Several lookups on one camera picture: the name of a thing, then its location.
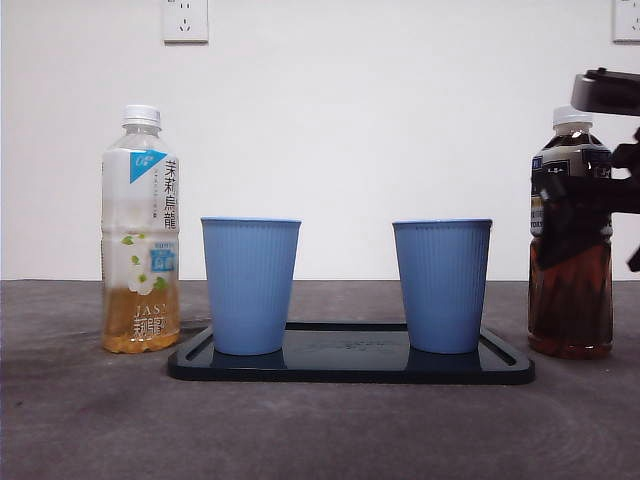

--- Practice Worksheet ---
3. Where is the blue ribbed cup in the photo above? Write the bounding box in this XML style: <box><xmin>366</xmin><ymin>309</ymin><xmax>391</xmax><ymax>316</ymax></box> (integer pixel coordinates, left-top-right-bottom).
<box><xmin>392</xmin><ymin>217</ymin><xmax>495</xmax><ymax>355</ymax></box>
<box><xmin>200</xmin><ymin>216</ymin><xmax>303</xmax><ymax>357</ymax></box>

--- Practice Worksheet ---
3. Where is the jasmine tea bottle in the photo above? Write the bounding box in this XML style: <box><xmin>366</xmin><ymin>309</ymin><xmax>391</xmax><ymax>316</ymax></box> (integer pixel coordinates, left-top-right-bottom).
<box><xmin>101</xmin><ymin>104</ymin><xmax>182</xmax><ymax>355</ymax></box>

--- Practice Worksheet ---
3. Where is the oolong tea bottle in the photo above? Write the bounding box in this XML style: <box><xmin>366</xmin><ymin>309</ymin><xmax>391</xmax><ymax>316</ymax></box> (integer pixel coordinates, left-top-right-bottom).
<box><xmin>527</xmin><ymin>104</ymin><xmax>615</xmax><ymax>360</ymax></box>

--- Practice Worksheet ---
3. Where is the dark blue tray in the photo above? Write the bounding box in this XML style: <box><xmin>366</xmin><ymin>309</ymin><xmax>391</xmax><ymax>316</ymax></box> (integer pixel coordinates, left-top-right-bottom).
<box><xmin>166</xmin><ymin>322</ymin><xmax>537</xmax><ymax>385</ymax></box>

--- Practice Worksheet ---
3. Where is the white wall socket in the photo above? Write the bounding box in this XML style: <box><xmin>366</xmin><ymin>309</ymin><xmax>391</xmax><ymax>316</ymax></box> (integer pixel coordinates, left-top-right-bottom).
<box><xmin>162</xmin><ymin>0</ymin><xmax>210</xmax><ymax>45</ymax></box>
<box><xmin>611</xmin><ymin>0</ymin><xmax>640</xmax><ymax>44</ymax></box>

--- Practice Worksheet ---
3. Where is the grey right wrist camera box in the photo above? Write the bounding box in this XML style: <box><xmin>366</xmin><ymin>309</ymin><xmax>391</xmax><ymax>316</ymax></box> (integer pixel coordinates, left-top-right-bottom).
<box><xmin>571</xmin><ymin>68</ymin><xmax>640</xmax><ymax>115</ymax></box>

